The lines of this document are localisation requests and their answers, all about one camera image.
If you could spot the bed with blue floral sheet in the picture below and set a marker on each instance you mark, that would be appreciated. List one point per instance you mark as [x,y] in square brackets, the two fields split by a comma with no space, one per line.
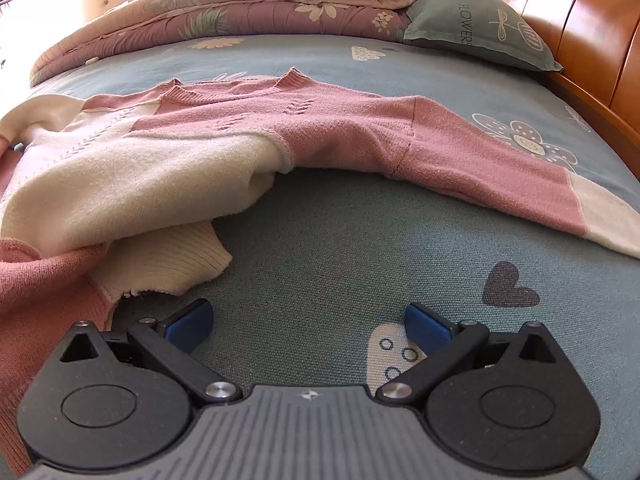
[350,240]

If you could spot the wooden headboard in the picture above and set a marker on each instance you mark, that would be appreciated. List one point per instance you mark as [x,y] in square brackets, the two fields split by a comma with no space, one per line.
[590,20]

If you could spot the pink and white knit sweater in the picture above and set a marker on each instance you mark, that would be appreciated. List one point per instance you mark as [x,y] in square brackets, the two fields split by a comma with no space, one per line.
[200,160]

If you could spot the folded pink floral quilt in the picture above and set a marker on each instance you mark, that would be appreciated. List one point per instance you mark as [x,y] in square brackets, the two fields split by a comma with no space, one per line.
[250,10]

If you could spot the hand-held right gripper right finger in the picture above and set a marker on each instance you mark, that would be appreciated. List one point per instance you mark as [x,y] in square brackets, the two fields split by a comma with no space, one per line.
[427,330]

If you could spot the grey-blue printed pillow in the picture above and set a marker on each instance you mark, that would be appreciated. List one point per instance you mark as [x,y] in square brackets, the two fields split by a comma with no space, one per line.
[475,30]

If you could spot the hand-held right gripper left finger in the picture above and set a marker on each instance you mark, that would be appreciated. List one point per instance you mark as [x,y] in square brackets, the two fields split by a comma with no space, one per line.
[192,325]

